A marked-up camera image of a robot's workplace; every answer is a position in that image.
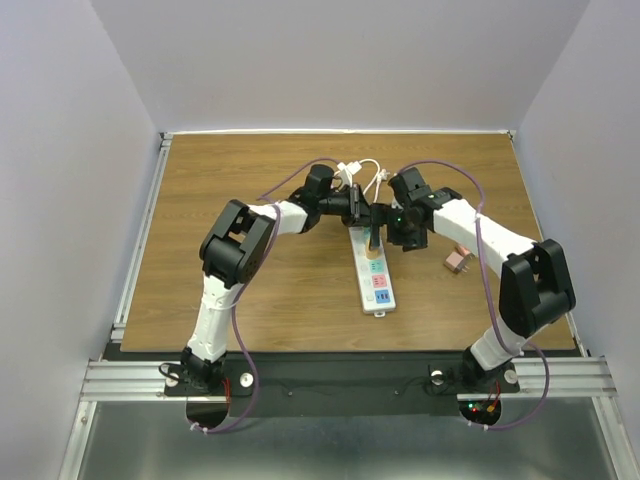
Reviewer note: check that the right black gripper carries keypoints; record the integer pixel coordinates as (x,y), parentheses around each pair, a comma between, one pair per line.
(380,214)

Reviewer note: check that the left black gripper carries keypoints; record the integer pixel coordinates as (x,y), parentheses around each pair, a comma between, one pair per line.
(357,208)

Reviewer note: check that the yellow charger plug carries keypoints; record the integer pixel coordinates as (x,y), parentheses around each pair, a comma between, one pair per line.
(373,251)

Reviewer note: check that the white power strip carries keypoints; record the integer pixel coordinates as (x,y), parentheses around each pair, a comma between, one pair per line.
(373,276)

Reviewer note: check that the brown pink charger plug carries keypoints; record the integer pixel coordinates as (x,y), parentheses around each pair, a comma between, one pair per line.
(456,262)

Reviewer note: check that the pink orange charger plug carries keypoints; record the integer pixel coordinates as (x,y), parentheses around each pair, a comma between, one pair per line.
(463,252)

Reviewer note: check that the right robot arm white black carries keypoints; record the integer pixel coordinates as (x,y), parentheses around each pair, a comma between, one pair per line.
(527,283)

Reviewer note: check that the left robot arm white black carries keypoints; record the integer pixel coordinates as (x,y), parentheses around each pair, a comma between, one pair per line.
(235,247)

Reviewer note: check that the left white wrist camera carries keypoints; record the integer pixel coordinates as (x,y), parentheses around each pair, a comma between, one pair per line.
(346,171)

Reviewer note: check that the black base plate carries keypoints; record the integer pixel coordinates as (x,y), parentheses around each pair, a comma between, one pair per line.
(316,385)

